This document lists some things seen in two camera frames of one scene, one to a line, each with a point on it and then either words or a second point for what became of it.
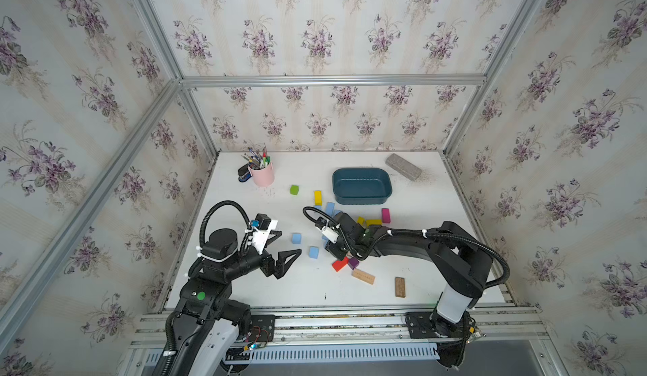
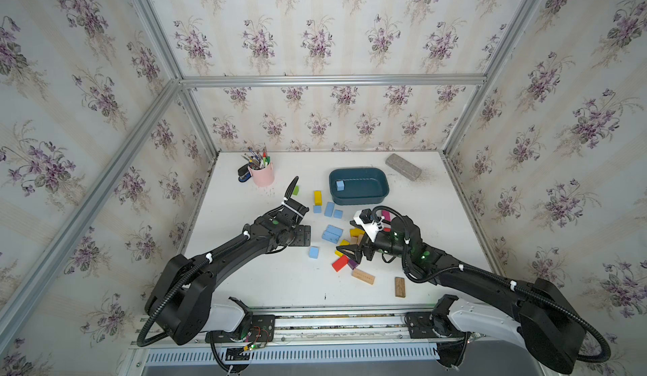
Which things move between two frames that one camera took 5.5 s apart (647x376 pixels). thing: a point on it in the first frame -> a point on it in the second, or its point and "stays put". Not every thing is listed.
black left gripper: (268, 269) -> (304, 236)
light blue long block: (330, 208) stays put
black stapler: (243, 173) stays put
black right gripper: (331, 249) -> (368, 249)
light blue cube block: (313, 252) stays put
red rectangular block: (339, 265) stays put
